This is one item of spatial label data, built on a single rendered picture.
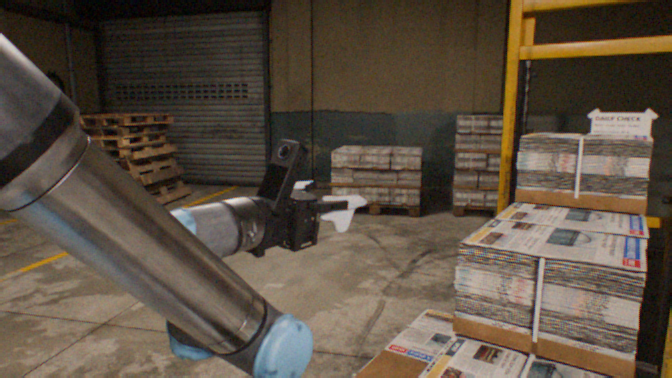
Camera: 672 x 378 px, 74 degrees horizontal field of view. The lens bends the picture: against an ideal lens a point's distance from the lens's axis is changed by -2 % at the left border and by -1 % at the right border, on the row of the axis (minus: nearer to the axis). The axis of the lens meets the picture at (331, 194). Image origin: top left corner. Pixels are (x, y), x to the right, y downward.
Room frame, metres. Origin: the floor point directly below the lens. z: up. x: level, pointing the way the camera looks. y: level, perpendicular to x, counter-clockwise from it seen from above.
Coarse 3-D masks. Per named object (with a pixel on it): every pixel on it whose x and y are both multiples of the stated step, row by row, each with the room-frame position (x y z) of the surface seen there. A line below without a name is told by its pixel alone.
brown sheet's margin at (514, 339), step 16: (464, 320) 1.01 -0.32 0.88; (480, 336) 0.98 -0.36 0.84; (496, 336) 0.96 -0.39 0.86; (512, 336) 0.94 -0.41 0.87; (528, 336) 0.93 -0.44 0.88; (544, 352) 0.91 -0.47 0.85; (560, 352) 0.89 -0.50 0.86; (576, 352) 0.87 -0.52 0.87; (592, 352) 0.85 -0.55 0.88; (592, 368) 0.85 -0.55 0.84; (608, 368) 0.84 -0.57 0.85; (624, 368) 0.82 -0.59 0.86
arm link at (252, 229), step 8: (232, 200) 0.60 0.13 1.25; (240, 200) 0.61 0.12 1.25; (248, 200) 0.61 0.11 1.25; (240, 208) 0.59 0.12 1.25; (248, 208) 0.60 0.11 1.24; (256, 208) 0.60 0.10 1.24; (240, 216) 0.58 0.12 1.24; (248, 216) 0.59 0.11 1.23; (256, 216) 0.60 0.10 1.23; (248, 224) 0.58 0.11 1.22; (256, 224) 0.59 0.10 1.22; (264, 224) 0.61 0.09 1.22; (248, 232) 0.58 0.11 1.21; (256, 232) 0.59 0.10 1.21; (248, 240) 0.59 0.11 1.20; (256, 240) 0.59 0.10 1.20; (240, 248) 0.58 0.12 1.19; (248, 248) 0.60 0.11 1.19
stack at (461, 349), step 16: (464, 336) 1.02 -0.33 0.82; (448, 352) 0.94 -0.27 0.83; (464, 352) 0.94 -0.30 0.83; (480, 352) 0.94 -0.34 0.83; (496, 352) 0.94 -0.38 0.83; (512, 352) 0.94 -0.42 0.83; (528, 352) 0.94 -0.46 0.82; (432, 368) 0.88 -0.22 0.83; (448, 368) 0.87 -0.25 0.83; (464, 368) 0.87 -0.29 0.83; (480, 368) 0.87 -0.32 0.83; (496, 368) 0.87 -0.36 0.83; (512, 368) 0.87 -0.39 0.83; (528, 368) 0.87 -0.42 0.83; (544, 368) 0.87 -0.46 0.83; (560, 368) 0.87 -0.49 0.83; (576, 368) 0.87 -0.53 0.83
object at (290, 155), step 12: (288, 144) 0.67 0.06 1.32; (300, 144) 0.67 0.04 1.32; (276, 156) 0.67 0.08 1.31; (288, 156) 0.66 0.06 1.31; (300, 156) 0.66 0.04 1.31; (276, 168) 0.66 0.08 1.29; (288, 168) 0.65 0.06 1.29; (300, 168) 0.67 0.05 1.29; (264, 180) 0.66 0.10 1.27; (276, 180) 0.65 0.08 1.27; (288, 180) 0.65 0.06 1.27; (264, 192) 0.65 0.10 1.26; (276, 192) 0.64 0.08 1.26; (288, 192) 0.65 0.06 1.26; (276, 204) 0.63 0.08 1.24; (276, 216) 0.65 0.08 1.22
